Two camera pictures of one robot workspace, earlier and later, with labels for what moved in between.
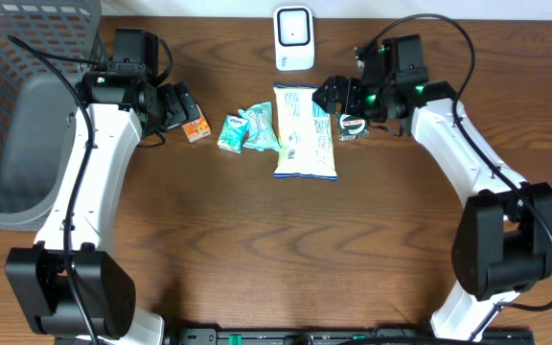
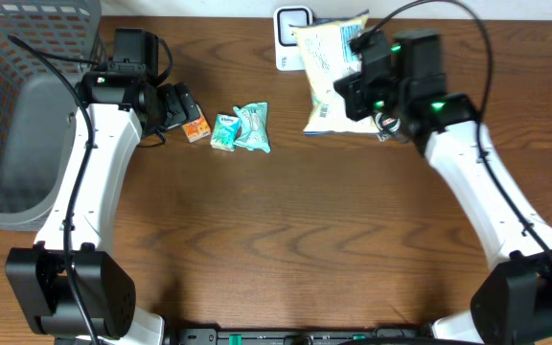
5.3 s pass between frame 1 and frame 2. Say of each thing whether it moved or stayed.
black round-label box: moved
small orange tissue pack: stayed
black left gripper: stayed
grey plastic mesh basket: stayed
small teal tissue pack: moved
